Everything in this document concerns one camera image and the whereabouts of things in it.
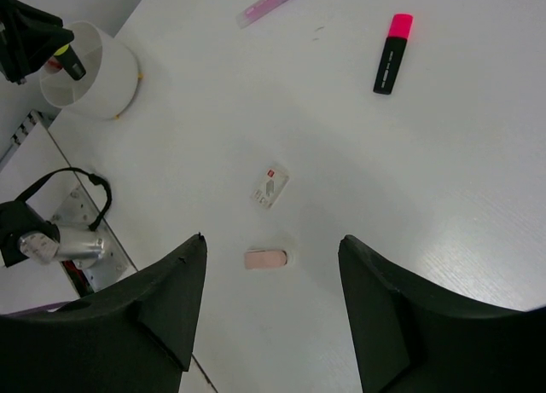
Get white round container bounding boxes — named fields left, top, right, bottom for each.
left=39, top=21, right=142, bottom=119

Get pink black highlighter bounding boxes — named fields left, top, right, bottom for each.
left=373, top=14, right=414, bottom=95

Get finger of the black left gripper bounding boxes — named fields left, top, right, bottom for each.
left=1, top=0, right=74, bottom=84

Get pink eraser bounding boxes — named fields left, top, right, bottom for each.
left=244, top=250, right=288, bottom=269

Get yellow black highlighter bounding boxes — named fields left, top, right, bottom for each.
left=54, top=44, right=86, bottom=81

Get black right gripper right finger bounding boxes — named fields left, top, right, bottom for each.
left=338, top=235, right=545, bottom=392

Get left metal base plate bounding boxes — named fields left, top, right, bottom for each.
left=51, top=186, right=137, bottom=297

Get white eraser with label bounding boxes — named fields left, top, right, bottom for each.
left=250, top=164, right=289, bottom=210

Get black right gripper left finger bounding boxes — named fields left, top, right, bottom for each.
left=1, top=234, right=207, bottom=392

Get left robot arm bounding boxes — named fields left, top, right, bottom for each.
left=1, top=0, right=113, bottom=267

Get red pen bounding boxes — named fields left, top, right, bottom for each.
left=44, top=57, right=62, bottom=73

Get purple pink highlighter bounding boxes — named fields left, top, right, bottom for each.
left=236, top=0, right=288, bottom=28

